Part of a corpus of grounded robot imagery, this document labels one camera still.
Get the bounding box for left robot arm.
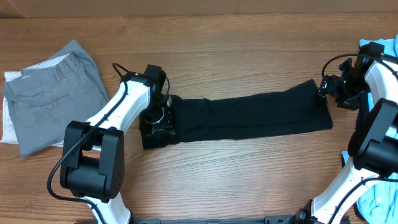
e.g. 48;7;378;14
53;63;176;223

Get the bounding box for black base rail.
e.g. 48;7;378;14
130;215;295;224

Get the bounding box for grey folded trousers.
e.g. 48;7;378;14
2;40;109;157

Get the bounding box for black garment with blue trim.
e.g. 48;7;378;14
341;92;374;167

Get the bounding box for light blue garment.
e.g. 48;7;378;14
354;35;397;224

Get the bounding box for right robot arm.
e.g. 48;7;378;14
283;41;397;223

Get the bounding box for black polo shirt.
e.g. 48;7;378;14
141;78;333;150

